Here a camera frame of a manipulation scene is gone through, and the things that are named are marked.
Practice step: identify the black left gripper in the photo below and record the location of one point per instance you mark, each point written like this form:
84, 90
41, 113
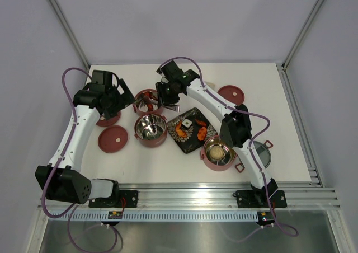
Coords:
125, 99

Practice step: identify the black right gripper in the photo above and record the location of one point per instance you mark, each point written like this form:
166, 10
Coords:
162, 98

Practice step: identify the red sausage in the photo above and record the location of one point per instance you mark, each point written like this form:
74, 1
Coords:
148, 102

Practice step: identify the orange roasted meat piece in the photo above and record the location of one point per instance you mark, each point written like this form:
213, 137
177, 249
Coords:
181, 133

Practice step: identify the orange shrimp food piece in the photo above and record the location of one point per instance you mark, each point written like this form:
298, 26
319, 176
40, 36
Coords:
200, 122

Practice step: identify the orange fried chicken piece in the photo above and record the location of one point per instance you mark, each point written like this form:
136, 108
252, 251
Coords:
201, 135

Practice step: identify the white steamed bun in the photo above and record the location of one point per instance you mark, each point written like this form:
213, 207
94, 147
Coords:
216, 153

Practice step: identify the metal food tongs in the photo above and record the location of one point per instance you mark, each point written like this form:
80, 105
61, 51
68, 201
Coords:
172, 107

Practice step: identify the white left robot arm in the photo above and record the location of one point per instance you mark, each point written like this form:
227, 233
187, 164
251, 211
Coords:
61, 179

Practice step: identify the dark red lid under arm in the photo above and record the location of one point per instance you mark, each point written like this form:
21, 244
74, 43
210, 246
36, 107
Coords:
103, 122

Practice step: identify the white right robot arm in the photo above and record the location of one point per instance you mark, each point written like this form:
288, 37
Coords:
238, 129

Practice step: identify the pink bowl back left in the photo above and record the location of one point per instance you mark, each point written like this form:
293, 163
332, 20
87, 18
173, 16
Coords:
140, 107

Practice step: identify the white sushi cube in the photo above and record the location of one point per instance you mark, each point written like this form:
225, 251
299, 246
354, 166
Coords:
186, 123

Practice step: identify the dark red lid front left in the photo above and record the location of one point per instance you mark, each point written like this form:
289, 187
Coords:
113, 139

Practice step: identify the dark red lid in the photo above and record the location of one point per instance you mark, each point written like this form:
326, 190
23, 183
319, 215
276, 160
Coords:
113, 139
232, 93

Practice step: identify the dark pink bowl front left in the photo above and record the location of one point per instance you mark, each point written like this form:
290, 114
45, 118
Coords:
151, 130

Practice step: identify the black floral square plate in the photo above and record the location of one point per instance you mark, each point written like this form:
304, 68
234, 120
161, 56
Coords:
191, 142

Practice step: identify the beige cutlery case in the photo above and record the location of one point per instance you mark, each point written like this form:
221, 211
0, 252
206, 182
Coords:
209, 86

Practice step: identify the dark red lid right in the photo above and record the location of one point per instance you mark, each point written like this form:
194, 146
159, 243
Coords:
232, 93

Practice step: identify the pink bowl with handles right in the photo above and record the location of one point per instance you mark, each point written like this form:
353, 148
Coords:
224, 163

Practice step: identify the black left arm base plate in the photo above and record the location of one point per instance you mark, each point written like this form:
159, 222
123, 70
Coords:
128, 198

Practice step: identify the grey transparent lid red handles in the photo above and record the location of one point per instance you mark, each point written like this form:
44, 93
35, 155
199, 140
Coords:
263, 150

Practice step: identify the right aluminium post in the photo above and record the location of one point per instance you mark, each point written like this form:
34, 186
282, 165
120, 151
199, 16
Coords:
308, 23

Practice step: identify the aluminium post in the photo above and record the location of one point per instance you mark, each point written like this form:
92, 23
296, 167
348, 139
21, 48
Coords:
57, 9
308, 23

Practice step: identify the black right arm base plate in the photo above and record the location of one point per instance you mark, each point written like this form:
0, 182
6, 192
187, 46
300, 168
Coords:
246, 199

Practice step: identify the slotted white cable duct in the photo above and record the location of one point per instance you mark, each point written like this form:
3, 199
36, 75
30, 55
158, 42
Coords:
161, 216

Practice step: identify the left aluminium post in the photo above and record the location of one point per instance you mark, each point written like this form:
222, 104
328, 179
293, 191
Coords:
57, 9

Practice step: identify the aluminium front rail frame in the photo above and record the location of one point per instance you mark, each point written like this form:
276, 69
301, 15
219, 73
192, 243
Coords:
218, 196

